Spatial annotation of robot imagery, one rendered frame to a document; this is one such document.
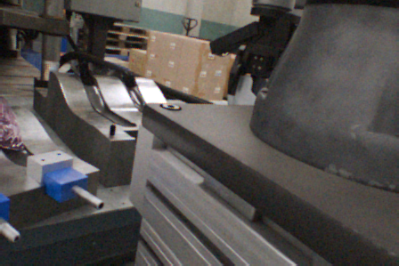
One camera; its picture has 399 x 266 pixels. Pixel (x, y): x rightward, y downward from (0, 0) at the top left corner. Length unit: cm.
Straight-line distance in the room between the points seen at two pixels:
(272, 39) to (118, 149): 33
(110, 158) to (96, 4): 95
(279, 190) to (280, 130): 5
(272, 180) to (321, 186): 2
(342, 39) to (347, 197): 8
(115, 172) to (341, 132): 50
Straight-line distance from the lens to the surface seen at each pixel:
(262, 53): 63
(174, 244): 33
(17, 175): 57
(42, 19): 130
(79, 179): 53
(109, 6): 152
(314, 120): 20
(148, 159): 36
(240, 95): 65
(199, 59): 462
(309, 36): 22
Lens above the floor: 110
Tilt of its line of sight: 14 degrees down
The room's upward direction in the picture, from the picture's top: 10 degrees clockwise
